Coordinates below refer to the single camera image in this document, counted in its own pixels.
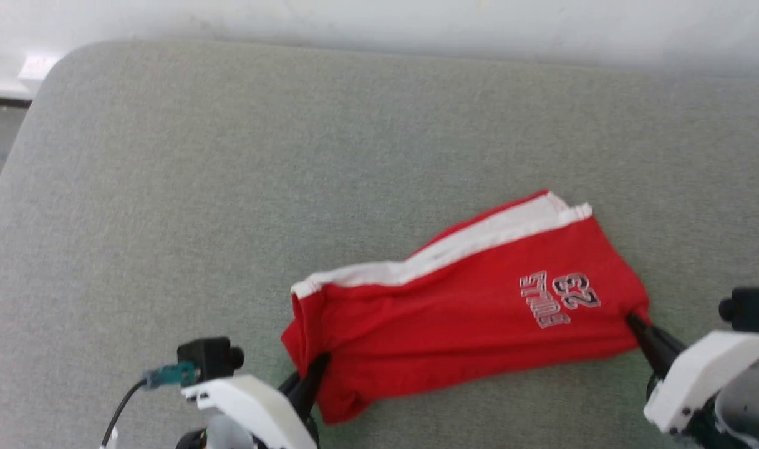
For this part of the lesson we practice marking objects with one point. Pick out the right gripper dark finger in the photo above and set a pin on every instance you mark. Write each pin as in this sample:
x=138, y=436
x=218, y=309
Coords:
x=657, y=349

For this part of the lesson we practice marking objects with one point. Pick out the white dark right gripper body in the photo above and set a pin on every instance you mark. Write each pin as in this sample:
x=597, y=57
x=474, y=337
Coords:
x=697, y=374

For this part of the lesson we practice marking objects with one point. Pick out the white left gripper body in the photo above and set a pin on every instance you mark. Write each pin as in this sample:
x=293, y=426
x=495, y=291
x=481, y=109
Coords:
x=261, y=405

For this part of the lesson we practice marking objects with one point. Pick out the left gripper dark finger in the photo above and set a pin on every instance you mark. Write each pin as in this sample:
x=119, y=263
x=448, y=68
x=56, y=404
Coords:
x=310, y=390
x=292, y=386

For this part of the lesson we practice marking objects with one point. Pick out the red Bulls 23 shorts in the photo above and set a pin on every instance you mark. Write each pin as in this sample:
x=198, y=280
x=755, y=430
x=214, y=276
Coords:
x=454, y=324

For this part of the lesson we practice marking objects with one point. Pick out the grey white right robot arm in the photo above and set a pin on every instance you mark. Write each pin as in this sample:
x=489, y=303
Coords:
x=744, y=411

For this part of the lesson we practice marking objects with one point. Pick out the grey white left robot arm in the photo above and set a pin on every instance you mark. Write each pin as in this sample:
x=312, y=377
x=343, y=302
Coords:
x=226, y=436

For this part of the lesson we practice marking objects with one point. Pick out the grey fabric sofa cushion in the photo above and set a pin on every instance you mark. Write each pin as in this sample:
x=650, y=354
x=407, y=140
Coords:
x=229, y=187

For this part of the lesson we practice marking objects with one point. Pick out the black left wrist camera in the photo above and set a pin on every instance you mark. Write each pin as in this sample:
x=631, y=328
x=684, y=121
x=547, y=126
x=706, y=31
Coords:
x=207, y=358

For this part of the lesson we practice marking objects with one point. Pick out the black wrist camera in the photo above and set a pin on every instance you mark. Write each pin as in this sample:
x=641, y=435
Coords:
x=753, y=308
x=207, y=358

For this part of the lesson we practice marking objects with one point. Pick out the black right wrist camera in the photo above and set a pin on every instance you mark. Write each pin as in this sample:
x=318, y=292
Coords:
x=753, y=308

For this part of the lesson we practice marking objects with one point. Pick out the white wall socket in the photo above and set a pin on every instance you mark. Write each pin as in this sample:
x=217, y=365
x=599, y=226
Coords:
x=37, y=67

